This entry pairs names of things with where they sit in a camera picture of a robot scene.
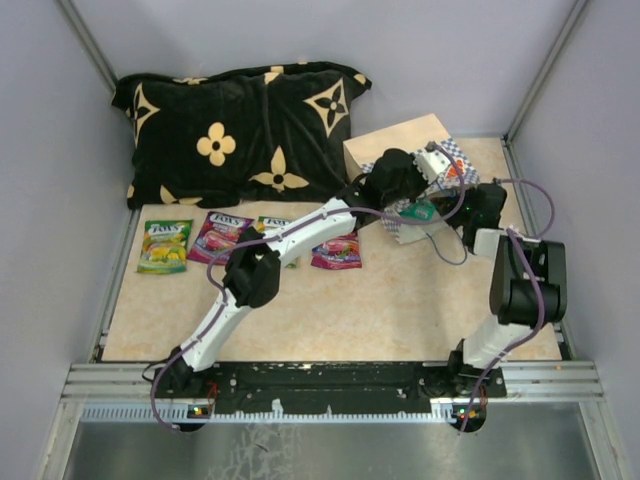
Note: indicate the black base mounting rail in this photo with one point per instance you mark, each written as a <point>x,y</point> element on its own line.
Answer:
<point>317,388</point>

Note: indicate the red teal snack packet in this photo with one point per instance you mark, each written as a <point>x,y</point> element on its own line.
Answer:
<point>339,253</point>

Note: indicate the green Fox's candy bag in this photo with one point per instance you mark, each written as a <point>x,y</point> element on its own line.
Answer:
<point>164,247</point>

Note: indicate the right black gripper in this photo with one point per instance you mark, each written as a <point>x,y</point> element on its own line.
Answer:
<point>469,193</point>

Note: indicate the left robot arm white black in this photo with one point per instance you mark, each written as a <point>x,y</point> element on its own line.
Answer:
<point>252,273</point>

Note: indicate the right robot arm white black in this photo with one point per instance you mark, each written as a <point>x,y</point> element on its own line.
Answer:
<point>528,287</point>

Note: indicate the blue checkered paper bag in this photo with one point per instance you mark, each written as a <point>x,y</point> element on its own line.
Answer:
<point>426,140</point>

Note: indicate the white slotted cable duct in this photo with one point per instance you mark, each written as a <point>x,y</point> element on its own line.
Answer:
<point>188,414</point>

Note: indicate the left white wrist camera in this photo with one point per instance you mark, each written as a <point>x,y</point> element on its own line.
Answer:
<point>432,161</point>

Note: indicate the yellow green snack packet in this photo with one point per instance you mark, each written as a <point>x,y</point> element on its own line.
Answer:
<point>265,223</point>

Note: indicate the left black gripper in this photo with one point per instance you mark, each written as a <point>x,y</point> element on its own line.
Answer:
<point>422,182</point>

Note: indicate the purple snack packet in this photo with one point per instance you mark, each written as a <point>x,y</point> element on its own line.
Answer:
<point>219,232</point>

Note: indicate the black pillow with beige flowers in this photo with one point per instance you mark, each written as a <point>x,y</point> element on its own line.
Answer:
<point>270,133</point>

